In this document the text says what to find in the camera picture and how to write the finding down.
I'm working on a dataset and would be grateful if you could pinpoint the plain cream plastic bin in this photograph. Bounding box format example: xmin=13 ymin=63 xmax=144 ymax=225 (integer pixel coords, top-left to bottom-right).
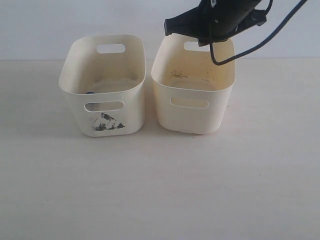
xmin=151 ymin=34 xmax=236 ymax=135

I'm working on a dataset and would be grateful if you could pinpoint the black cable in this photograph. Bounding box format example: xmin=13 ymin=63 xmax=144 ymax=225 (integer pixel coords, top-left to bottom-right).
xmin=208 ymin=0 xmax=310 ymax=67

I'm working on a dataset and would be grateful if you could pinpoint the cream bin with mountain print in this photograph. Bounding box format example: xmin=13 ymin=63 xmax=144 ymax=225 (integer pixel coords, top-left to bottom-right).
xmin=58 ymin=34 xmax=146 ymax=137

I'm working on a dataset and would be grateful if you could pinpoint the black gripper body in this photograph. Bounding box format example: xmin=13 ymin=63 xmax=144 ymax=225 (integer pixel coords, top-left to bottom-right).
xmin=164 ymin=0 xmax=267 ymax=47

